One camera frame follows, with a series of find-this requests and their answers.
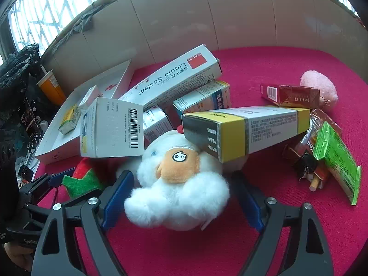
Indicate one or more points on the black plastic bag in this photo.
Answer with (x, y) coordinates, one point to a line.
(20, 63)

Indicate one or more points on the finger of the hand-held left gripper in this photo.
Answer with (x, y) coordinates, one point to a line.
(53, 180)
(36, 211)

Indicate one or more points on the window with grille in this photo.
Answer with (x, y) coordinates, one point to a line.
(43, 11)

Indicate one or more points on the grey tape strip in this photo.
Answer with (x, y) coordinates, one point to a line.
(83, 21)

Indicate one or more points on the red cigarette pack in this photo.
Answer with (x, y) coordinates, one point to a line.
(290, 96)

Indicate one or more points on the green snack packet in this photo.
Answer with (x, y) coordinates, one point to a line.
(339, 161)

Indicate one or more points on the person's left hand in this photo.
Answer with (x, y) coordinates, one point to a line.
(17, 260)

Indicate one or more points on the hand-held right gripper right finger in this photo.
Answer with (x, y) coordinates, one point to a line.
(250, 204)

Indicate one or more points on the orange cup with straw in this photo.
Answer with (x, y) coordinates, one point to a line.
(53, 87)

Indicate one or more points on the white box with barcode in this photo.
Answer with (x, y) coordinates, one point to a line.
(112, 129)

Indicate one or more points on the black dotted pouch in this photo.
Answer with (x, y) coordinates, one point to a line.
(31, 123)

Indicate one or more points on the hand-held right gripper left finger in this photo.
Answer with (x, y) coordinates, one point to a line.
(118, 198)

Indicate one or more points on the white plush toy orange face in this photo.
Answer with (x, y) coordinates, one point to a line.
(178, 195)

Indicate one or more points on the small white box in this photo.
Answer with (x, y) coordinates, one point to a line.
(89, 96)

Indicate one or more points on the white cardboard box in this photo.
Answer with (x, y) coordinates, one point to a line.
(57, 142)

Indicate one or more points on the small yellow green box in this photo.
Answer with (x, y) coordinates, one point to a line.
(69, 119)

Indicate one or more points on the red white medicine box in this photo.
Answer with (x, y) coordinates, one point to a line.
(156, 123)

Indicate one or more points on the long yellow grey box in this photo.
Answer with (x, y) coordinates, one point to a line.
(258, 129)

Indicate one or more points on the torn red brown packet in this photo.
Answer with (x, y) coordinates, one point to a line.
(304, 152)

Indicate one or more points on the red felt table cloth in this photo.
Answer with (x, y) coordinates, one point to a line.
(287, 235)

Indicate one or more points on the blue white medicine box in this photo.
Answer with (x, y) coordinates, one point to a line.
(201, 97)

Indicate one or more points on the long white box red square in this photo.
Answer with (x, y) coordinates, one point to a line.
(172, 77)

